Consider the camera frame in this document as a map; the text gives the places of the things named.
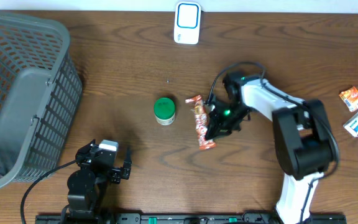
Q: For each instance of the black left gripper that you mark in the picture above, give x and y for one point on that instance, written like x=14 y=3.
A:
x=117 y=173

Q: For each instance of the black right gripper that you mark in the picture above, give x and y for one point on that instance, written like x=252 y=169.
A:
x=219 y=129

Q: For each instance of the red chocolate bar wrapper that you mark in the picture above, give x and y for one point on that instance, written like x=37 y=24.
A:
x=201 y=122

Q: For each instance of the green lid jar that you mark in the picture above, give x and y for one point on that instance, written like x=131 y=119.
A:
x=164 y=111

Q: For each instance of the orange small box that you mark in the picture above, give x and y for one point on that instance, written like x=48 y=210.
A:
x=350 y=98

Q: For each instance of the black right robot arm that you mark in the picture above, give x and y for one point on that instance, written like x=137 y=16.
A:
x=304 y=143

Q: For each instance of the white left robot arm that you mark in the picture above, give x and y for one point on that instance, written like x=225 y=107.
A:
x=88 y=185

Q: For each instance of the white barcode scanner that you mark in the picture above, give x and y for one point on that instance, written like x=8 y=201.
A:
x=187 y=23

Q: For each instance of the grey plastic basket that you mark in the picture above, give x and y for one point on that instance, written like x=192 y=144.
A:
x=40 y=91

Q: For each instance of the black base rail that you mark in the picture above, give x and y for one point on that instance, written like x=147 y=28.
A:
x=135 y=218

